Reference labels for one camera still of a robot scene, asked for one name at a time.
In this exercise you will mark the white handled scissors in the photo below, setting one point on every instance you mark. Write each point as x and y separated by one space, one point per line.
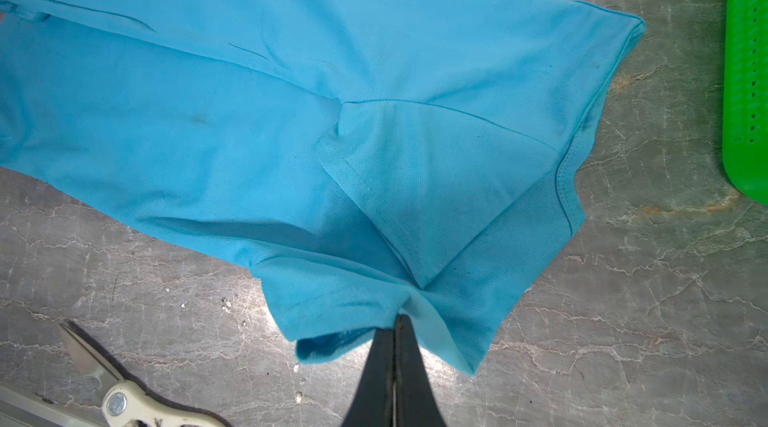
123 401

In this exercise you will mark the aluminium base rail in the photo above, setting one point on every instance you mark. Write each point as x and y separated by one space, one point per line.
21 409

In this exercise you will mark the green plastic basket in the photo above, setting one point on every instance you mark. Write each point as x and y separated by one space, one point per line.
744 149

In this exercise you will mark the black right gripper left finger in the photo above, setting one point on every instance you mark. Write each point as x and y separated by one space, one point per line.
373 402

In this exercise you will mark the teal t-shirt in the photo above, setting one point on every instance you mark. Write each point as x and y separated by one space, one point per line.
363 159

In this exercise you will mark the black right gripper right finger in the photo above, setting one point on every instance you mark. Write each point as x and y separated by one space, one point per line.
414 401

